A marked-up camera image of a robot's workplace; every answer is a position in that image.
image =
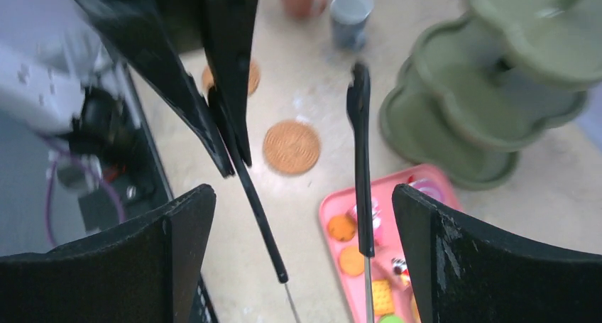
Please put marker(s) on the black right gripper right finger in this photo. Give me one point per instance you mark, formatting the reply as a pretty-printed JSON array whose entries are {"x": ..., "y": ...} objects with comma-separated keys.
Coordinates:
[{"x": 463, "y": 269}]

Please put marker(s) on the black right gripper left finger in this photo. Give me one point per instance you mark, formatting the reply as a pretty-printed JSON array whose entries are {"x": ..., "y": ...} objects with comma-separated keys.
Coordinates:
[{"x": 38, "y": 287}]

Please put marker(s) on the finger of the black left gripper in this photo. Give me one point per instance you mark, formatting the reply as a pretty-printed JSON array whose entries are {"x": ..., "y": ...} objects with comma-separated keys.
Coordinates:
[
  {"x": 227, "y": 36},
  {"x": 134, "y": 29}
]

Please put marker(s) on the black cat-paw tongs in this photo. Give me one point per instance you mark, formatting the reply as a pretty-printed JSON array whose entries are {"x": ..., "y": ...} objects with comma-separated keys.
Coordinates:
[{"x": 357, "y": 107}]

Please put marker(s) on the green three-tier stand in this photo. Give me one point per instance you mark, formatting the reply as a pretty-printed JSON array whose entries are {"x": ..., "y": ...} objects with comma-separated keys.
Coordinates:
[{"x": 478, "y": 89}]

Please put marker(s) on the purple swirl roll cake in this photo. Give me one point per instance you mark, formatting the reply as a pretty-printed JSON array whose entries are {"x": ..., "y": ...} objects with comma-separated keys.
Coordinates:
[{"x": 428, "y": 187}]

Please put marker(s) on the pink strawberry triangle cake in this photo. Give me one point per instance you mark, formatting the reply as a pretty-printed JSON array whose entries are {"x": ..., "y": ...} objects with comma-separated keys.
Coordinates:
[{"x": 376, "y": 220}]

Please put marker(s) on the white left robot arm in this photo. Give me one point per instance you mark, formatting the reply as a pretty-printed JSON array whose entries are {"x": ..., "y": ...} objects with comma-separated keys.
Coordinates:
[{"x": 194, "y": 54}]

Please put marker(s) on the pink serving tray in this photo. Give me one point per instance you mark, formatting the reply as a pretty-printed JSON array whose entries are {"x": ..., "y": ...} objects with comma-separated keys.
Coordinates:
[{"x": 386, "y": 263}]

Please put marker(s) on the left woven coaster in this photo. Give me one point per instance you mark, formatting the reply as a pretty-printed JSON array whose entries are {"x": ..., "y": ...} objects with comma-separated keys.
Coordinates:
[{"x": 254, "y": 77}]

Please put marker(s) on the yellow square cracker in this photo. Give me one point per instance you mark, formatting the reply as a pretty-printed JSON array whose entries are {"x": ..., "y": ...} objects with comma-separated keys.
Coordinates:
[{"x": 382, "y": 295}]

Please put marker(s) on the green macaron near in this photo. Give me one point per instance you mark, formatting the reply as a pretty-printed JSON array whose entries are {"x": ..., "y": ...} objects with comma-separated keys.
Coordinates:
[{"x": 391, "y": 318}]

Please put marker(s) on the round orange cookie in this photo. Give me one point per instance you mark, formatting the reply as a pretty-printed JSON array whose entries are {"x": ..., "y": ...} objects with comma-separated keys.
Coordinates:
[{"x": 351, "y": 261}]

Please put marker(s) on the grey mug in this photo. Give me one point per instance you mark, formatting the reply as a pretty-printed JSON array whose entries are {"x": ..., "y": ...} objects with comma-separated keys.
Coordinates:
[{"x": 348, "y": 19}]

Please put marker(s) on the chocolate chip cookie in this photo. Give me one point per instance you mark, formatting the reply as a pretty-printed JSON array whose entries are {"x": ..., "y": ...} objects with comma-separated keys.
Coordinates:
[{"x": 341, "y": 228}]

